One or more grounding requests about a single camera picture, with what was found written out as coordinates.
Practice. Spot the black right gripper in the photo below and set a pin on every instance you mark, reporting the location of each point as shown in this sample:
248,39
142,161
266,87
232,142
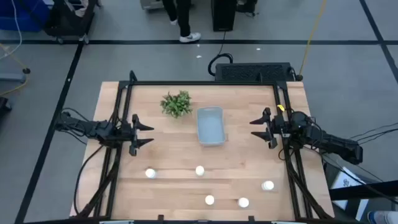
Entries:
275,127

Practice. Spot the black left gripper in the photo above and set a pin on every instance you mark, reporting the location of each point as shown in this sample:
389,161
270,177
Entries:
133,137

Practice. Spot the white pill bottle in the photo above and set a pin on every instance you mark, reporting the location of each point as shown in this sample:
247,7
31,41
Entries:
209,199
267,185
243,202
200,170
150,173

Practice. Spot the grey plastic basket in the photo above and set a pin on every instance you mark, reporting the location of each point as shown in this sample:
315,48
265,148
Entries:
211,126

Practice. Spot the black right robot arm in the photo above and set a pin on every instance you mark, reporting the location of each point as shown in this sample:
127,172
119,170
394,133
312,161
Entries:
329,140

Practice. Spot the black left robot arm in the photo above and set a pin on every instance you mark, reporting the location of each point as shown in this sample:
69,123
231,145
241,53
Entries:
99,129

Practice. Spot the small green artificial plant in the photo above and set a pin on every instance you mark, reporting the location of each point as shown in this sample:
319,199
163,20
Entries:
176,104

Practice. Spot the black vented equipment box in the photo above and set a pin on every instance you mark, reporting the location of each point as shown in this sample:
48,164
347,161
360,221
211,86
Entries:
248,71

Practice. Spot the white printed cardboard box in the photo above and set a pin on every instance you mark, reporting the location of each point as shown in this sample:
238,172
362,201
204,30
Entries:
343,180

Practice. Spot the black tower case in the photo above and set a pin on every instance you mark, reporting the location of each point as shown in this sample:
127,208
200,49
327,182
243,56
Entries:
223,15

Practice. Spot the black metal beam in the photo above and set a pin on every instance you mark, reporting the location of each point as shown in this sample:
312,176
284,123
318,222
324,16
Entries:
367,190

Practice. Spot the person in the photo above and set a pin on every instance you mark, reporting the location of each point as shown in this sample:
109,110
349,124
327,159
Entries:
183,15

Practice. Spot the grey cart base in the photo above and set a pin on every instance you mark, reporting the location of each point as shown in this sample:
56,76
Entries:
152,3

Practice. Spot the black round floor puck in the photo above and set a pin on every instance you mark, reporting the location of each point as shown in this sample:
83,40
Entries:
26,71

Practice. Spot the black wheeled cart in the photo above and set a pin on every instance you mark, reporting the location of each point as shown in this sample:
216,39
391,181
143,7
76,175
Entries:
70,18

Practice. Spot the grey stand foot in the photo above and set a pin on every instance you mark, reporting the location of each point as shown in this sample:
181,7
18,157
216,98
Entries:
12,77

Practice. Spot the black floor object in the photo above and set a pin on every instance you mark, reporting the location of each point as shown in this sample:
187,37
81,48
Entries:
3,104

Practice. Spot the person's foot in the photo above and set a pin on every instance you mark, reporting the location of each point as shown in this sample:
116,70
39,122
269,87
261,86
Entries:
385,217

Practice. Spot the blue plastic bin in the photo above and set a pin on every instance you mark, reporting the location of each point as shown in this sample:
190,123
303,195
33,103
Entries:
21,14

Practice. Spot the black aluminium table frame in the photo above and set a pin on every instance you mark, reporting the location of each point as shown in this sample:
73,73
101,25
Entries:
202,83

